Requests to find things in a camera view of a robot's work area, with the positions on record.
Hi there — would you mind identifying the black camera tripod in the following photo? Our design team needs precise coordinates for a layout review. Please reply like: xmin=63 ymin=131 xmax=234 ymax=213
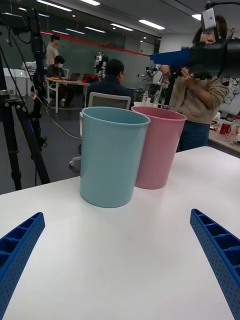
xmin=24 ymin=6 xmax=49 ymax=161
xmin=0 ymin=44 xmax=51 ymax=191

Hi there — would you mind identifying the red drink can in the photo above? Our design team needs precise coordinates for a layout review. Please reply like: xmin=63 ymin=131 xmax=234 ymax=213
xmin=219 ymin=122 xmax=232 ymax=136

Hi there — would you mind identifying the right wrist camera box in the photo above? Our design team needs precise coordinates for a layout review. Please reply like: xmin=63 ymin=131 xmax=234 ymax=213
xmin=200 ymin=7 xmax=218 ymax=33

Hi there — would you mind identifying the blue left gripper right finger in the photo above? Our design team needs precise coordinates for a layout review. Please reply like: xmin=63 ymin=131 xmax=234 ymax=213
xmin=189 ymin=208 xmax=240 ymax=320

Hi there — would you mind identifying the cream floor cable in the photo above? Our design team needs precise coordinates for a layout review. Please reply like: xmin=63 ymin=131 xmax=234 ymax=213
xmin=31 ymin=92 xmax=83 ymax=141

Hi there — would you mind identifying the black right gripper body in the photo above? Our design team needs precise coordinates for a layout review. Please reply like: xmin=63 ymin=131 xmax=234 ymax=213
xmin=187 ymin=37 xmax=228 ymax=81

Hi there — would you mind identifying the red bag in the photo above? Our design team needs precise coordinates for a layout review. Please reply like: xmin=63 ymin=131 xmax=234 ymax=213
xmin=82 ymin=73 xmax=100 ymax=84

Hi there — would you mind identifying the person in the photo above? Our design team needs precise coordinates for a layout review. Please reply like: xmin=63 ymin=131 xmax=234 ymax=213
xmin=159 ymin=14 xmax=232 ymax=153
xmin=46 ymin=55 xmax=75 ymax=108
xmin=85 ymin=58 xmax=135 ymax=109
xmin=45 ymin=33 xmax=61 ymax=67

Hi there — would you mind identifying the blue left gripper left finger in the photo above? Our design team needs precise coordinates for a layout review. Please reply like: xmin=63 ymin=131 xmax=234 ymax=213
xmin=0 ymin=211 xmax=46 ymax=320

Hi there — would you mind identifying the pale blue plastic bin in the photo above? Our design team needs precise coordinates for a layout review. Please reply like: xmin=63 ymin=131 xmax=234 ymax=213
xmin=79 ymin=106 xmax=151 ymax=209

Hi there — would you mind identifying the clear plastic bottle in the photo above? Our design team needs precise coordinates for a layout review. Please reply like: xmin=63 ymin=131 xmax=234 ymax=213
xmin=228 ymin=116 xmax=240 ymax=142

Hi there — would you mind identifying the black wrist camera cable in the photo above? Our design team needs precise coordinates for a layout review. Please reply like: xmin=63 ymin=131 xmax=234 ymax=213
xmin=204 ymin=0 xmax=240 ymax=11

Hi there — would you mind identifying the white side table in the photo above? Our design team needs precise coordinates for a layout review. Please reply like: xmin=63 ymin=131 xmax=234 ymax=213
xmin=208 ymin=124 xmax=240 ymax=154

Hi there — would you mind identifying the pink plastic bin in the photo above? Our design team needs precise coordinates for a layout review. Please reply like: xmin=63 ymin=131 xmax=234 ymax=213
xmin=130 ymin=105 xmax=188 ymax=190

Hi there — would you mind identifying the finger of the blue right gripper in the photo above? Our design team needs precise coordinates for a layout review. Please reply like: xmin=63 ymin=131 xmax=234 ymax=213
xmin=149 ymin=46 xmax=195 ymax=68

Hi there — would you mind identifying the wooden folding table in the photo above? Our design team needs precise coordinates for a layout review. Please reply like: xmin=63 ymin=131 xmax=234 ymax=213
xmin=45 ymin=76 xmax=91 ymax=114

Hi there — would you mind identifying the white office chair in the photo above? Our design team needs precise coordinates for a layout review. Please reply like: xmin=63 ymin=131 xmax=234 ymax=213
xmin=69 ymin=91 xmax=133 ymax=167

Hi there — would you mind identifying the small white humanoid robot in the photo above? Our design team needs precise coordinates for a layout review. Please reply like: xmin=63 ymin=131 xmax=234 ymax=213
xmin=94 ymin=50 xmax=110 ymax=77

